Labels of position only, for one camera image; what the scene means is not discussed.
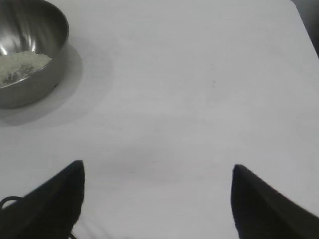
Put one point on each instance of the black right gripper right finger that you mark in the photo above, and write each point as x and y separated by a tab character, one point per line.
261	211

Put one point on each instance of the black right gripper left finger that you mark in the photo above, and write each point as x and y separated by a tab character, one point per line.
49	204

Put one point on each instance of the white rice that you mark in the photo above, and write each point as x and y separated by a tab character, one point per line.
22	62

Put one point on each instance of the stainless steel mixing bowl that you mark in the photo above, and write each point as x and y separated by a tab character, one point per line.
30	25

